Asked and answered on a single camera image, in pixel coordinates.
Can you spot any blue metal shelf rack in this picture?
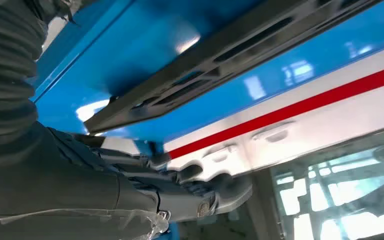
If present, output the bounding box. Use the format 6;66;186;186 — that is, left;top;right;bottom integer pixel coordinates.
29;0;384;163

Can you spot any white car door handle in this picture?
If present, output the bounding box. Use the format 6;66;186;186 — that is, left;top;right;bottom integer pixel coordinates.
202;144;239;163
251;120;296;144

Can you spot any red barrier belt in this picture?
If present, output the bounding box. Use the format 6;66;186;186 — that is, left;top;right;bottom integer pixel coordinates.
168;62;384;160

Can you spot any white car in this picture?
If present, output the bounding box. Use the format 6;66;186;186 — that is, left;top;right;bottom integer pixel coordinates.
100;41;384;240

